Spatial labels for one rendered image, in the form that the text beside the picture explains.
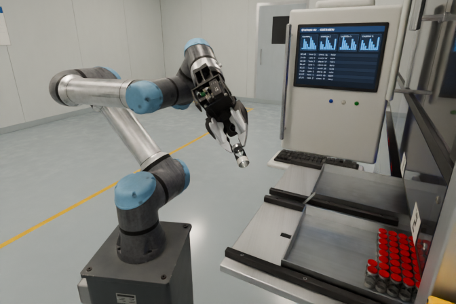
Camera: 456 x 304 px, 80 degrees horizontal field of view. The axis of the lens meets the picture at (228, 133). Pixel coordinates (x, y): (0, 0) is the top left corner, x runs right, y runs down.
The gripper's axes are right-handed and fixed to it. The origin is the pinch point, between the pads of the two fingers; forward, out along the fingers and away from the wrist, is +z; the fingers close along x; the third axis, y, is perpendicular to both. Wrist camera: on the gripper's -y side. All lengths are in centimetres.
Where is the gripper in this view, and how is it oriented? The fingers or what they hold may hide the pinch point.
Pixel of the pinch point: (237, 146)
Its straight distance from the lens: 54.6
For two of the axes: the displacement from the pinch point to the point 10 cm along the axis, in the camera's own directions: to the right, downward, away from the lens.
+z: 2.7, 7.1, -6.5
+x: 8.6, -4.8, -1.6
